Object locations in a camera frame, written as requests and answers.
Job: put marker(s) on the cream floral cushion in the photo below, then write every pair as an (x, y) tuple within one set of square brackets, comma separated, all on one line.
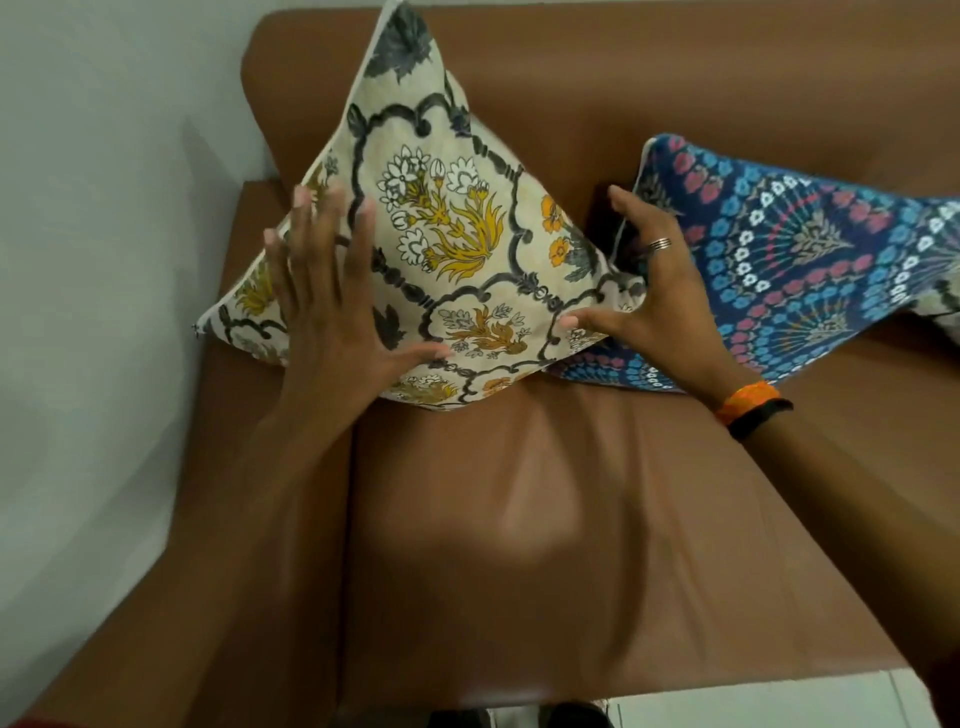
[(457, 217)]

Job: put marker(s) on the person's left middle finger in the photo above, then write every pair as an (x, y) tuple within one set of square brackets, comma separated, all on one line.
[(334, 232)]

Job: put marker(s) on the person's left forearm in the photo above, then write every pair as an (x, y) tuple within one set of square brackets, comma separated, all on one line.
[(225, 585)]

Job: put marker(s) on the black shoe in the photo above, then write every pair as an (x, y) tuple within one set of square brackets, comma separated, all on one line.
[(459, 720), (576, 716)]

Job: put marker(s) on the blue patterned cushion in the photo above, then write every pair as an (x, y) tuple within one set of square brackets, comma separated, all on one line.
[(795, 255)]

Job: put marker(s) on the person's right thumb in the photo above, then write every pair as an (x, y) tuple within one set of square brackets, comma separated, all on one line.
[(592, 321)]

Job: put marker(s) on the brown leather sofa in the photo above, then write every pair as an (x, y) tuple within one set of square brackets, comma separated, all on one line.
[(525, 540)]

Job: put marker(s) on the person's left thumb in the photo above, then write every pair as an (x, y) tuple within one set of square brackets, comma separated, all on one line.
[(420, 356)]

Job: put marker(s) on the person's right forearm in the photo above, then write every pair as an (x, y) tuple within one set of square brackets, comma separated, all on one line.
[(870, 540)]

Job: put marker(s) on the cream black patterned cushion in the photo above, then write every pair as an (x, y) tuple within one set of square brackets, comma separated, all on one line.
[(941, 300)]

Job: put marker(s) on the person's right hand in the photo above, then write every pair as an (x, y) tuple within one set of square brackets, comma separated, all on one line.
[(667, 315)]

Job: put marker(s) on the person's left little finger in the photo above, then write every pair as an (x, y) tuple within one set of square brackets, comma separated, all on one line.
[(275, 266)]

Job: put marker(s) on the person's left hand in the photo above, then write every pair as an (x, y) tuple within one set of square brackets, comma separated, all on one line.
[(330, 345)]

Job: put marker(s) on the black wristband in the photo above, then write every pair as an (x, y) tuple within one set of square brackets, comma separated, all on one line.
[(759, 420)]

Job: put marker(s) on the orange wristband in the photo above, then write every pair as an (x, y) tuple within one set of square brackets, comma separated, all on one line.
[(746, 399)]

